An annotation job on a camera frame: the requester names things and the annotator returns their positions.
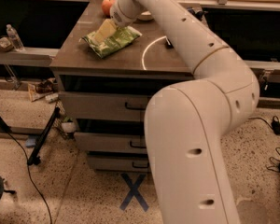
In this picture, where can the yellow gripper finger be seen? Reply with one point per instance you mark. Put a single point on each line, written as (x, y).
(107, 29)

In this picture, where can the green jalapeno chip bag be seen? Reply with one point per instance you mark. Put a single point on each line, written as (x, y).
(106, 44)

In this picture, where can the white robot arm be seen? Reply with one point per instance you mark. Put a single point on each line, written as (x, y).
(184, 122)

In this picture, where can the blue chip bag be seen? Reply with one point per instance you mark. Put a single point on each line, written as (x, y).
(197, 14)

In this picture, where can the red apple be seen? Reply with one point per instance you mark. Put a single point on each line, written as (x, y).
(106, 6)

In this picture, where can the white bowl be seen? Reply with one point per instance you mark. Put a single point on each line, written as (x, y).
(145, 16)

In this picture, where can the grey drawer cabinet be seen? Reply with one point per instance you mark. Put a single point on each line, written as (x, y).
(142, 68)

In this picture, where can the snack packages on floor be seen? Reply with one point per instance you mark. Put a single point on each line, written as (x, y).
(41, 89)

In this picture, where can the clear water bottle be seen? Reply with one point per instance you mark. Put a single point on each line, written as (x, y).
(15, 39)

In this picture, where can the crumpled wrapper on shelf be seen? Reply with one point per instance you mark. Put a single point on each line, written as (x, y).
(5, 44)

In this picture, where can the black tripod leg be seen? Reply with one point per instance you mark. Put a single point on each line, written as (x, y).
(34, 159)

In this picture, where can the blue tape X mark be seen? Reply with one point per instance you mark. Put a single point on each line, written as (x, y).
(133, 192)

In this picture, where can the black power adapter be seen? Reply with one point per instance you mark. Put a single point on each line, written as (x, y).
(276, 125)

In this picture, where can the top drawer with handle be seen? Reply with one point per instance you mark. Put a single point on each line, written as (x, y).
(104, 106)

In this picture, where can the drawer with handle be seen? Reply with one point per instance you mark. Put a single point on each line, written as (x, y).
(119, 163)
(112, 143)
(104, 106)

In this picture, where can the middle drawer with handle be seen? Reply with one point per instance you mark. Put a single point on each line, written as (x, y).
(112, 143)

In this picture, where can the bottom drawer with handle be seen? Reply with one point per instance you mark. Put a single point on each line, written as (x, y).
(119, 163)

